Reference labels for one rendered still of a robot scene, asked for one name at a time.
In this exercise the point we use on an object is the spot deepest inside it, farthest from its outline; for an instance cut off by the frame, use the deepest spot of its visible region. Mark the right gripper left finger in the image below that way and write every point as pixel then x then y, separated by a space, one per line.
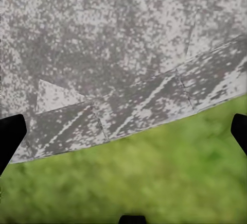
pixel 12 131

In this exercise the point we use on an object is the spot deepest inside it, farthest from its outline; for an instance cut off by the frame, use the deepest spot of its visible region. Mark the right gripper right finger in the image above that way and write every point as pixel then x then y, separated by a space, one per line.
pixel 239 130

